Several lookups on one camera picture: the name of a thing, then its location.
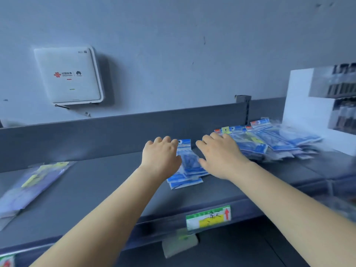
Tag green yellow shelf price label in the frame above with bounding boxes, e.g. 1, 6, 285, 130
0, 254, 15, 267
185, 205, 232, 231

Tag person's left hand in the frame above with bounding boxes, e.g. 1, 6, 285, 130
140, 135, 183, 183

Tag person's right forearm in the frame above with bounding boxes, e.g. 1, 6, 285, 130
228, 161, 356, 267

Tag pile of mixed packaged rulers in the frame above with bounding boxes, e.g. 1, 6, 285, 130
213, 117, 324, 162

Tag thin router cable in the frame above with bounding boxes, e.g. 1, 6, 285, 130
54, 104, 92, 118

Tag grey shelf back panel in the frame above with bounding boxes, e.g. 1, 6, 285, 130
0, 97, 287, 173

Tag white tiered pen display stand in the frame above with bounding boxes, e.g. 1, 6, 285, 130
281, 66, 356, 156

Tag person's right hand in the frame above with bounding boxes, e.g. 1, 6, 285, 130
195, 132, 253, 182

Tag person's left forearm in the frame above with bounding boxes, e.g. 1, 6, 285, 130
29, 165, 167, 267

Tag pile of blue set-square packets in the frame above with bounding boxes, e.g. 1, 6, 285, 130
166, 139, 211, 191

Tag rows of black gel pens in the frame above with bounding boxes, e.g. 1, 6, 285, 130
309, 62, 356, 131

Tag white wall router box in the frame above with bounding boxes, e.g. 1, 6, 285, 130
34, 46, 105, 106

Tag pile of clear rulers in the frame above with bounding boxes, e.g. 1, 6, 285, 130
0, 161, 77, 231

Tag grey slotted shelf post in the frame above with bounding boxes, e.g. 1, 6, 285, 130
234, 95, 252, 127

